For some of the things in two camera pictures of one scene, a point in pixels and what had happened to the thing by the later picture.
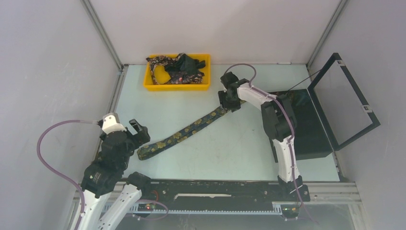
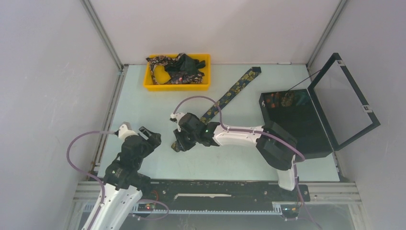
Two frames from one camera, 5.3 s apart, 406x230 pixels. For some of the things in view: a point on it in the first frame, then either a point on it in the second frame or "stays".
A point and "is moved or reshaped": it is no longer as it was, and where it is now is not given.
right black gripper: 224,104 to 182,144
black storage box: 310,139 stays
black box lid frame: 333,60 stays
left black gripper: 142,135 to 154,137
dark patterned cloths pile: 177,76 stays
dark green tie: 186,63 stays
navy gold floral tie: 147,150 is moved or reshaped
